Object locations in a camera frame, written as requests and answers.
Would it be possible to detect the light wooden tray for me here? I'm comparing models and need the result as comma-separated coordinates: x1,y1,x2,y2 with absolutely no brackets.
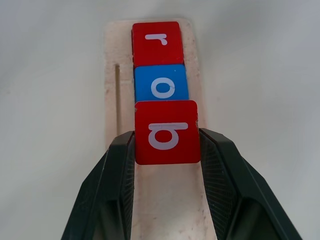
103,17,219,240

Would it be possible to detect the red letter r block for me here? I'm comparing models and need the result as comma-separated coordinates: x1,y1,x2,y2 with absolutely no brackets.
131,21,185,68

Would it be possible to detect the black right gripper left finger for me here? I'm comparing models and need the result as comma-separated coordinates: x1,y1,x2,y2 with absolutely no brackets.
60,130,137,240

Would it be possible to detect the red letter b block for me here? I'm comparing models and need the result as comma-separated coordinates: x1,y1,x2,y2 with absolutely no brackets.
134,99,202,166

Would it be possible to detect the blue letter o block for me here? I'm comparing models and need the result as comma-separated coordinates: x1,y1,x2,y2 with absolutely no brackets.
133,63,190,103

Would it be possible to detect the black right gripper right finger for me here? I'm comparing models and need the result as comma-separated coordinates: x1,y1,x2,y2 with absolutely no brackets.
198,127,304,240

